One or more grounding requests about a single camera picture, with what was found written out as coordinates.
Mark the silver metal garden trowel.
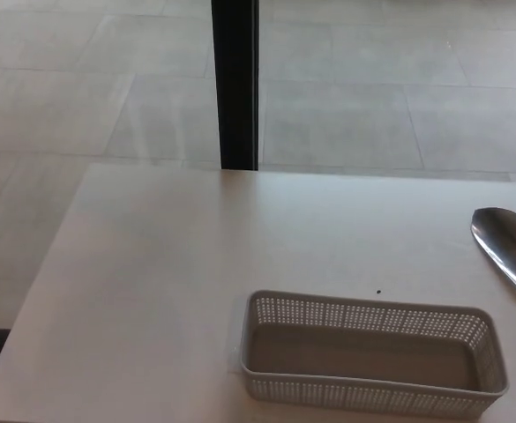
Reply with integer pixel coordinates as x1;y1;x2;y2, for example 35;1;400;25
470;206;516;290

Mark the grey perforated plastic basket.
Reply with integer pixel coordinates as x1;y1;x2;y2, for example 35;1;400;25
239;288;511;419

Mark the black vertical window frame post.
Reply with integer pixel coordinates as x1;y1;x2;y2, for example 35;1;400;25
210;0;260;172

